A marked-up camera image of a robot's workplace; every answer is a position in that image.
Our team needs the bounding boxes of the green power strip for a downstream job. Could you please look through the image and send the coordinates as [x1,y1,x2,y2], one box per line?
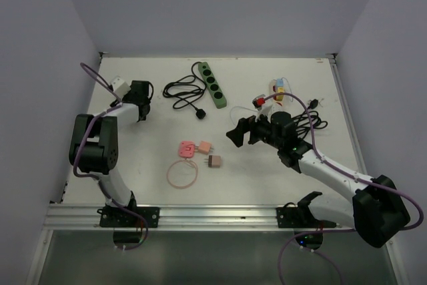
[197,62,228,109]

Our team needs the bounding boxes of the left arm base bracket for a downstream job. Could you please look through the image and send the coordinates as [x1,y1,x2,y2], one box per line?
[97,206,160,228]

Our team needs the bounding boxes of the beige dual usb charger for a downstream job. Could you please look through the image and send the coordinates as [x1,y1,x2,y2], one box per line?
[204,155,222,168]

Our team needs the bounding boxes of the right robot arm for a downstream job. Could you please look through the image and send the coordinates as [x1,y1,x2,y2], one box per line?
[226,111,410,248]

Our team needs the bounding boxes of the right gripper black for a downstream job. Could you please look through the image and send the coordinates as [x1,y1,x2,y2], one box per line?
[226,108,283,150]

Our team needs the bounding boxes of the pink usb cable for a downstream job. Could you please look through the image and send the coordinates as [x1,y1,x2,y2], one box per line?
[166,159,199,190]

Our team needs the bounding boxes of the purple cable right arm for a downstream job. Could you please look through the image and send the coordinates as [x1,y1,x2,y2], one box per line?
[260,92,421,285]

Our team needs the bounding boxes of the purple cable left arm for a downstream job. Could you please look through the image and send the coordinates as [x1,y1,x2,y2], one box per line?
[72,62,149,251]

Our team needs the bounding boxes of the cream power strip red sockets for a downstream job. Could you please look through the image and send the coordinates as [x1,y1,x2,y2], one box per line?
[269,78,285,111]

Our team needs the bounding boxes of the black power strip cord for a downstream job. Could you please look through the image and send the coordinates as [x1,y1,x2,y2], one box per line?
[161,61,209,121]

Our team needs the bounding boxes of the yellow usb charger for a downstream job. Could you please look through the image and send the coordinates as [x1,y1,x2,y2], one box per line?
[274,89,285,101]

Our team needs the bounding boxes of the pink plug adapter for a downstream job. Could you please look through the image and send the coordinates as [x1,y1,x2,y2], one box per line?
[178,141,196,159]

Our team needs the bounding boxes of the salmon usb charger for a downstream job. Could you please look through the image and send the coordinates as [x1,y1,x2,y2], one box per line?
[197,141,214,155]

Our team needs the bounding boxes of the aluminium front rail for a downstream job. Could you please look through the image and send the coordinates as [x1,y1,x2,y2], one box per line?
[43,203,394,232]

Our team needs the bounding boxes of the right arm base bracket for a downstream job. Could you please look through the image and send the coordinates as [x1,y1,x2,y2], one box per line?
[276,192,337,229]

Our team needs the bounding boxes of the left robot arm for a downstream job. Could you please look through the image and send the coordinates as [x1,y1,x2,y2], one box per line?
[69,77,153,227]

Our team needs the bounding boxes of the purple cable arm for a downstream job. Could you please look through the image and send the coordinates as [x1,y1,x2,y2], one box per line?
[72,62,149,251]
[260,92,421,285]

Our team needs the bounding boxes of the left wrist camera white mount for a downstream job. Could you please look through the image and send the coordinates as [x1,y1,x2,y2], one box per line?
[110,76,131,99]

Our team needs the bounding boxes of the black cord of cream strip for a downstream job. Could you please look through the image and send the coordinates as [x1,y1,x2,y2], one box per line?
[286,97,330,139]

